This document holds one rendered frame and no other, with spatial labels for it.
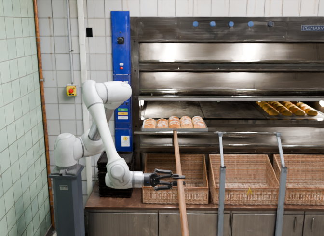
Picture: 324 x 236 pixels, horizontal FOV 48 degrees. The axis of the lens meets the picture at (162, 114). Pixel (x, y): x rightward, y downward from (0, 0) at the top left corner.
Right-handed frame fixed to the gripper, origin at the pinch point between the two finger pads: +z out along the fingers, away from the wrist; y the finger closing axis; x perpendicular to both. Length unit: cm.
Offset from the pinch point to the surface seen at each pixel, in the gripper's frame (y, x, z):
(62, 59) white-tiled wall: -53, -138, -100
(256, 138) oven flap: 19, -135, 78
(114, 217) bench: 72, -83, -49
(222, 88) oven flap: -29, -134, 44
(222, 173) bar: 28, -76, 37
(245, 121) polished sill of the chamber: 3, -136, 67
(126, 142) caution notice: 23, -134, -44
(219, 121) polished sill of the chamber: 3, -136, 43
